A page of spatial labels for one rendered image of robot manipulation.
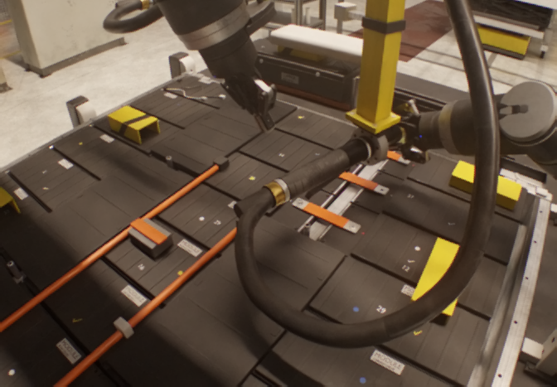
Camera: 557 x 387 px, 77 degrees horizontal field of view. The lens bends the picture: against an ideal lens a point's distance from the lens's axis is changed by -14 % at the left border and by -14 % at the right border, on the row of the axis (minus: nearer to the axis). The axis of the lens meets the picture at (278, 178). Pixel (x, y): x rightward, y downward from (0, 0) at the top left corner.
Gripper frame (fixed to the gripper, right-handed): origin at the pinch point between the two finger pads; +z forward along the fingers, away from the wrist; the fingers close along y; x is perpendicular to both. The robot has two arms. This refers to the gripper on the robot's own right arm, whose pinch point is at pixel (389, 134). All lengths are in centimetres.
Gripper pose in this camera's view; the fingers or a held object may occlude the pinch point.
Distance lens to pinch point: 90.7
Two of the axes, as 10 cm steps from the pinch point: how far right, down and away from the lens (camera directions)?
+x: 7.8, -3.8, 4.9
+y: 3.2, 9.2, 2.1
